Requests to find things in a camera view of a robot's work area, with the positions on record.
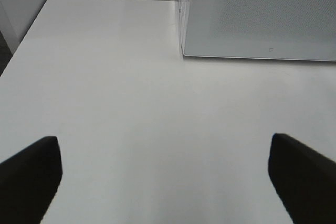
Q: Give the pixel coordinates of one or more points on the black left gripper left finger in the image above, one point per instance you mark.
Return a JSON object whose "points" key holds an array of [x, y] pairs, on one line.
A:
{"points": [[29, 181]]}

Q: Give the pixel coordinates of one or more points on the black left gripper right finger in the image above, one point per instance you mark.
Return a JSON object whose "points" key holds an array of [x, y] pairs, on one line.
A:
{"points": [[304, 180]]}

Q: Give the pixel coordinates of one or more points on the white microwave oven body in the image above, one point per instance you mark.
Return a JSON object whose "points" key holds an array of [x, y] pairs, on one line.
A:
{"points": [[183, 11]]}

